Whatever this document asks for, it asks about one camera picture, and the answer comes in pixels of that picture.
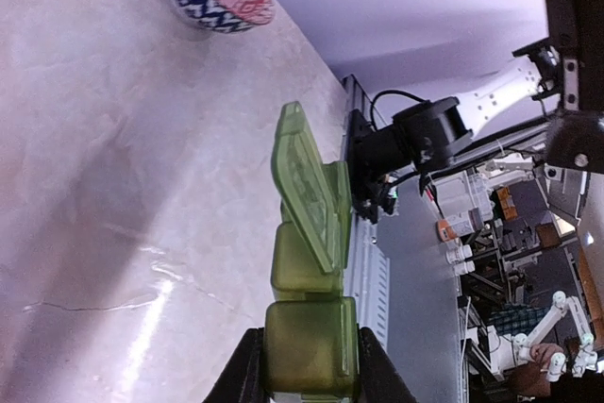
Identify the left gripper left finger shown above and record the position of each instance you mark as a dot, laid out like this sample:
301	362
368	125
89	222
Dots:
241	381

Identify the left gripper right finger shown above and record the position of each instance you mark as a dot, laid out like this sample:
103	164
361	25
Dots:
378	379

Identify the green weekly pill organizer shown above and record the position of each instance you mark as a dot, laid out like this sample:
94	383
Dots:
310	333

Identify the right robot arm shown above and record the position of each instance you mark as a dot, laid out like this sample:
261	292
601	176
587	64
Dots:
430	135

